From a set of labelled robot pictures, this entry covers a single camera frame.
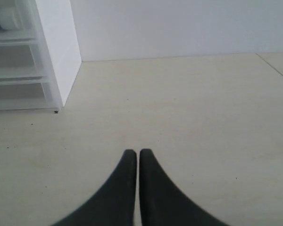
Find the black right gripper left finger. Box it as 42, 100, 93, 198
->
54, 149, 137, 226

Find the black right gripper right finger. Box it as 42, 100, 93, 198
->
139, 149, 226, 226

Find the clear drawer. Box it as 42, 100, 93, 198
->
0, 44, 47, 82
0, 0, 35, 41
0, 83, 56, 110

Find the blue white small bottle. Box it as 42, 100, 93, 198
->
0, 7, 22, 31

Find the clear bottom drawer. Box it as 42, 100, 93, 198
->
0, 83, 56, 110

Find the white plastic drawer cabinet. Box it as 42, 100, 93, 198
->
0, 0, 82, 113

